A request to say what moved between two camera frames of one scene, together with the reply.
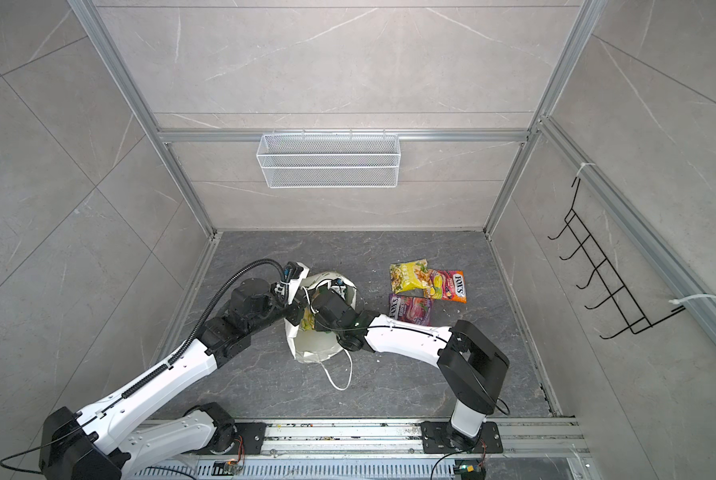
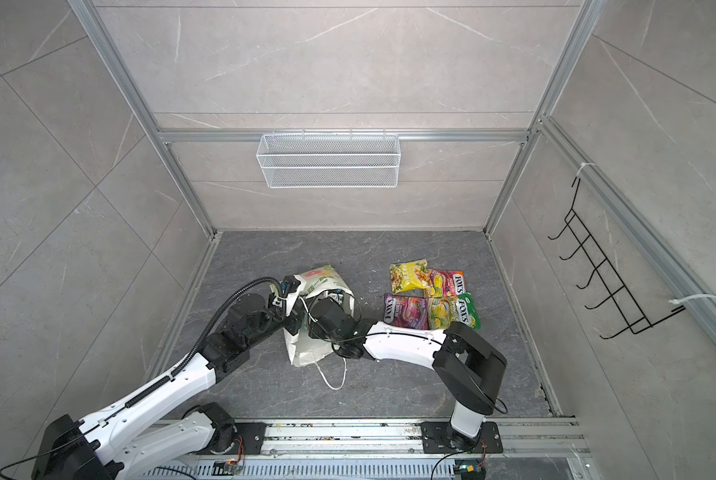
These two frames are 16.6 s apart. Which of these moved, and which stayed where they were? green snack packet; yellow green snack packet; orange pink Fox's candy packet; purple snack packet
Moved: green snack packet
Stayed: yellow green snack packet; purple snack packet; orange pink Fox's candy packet
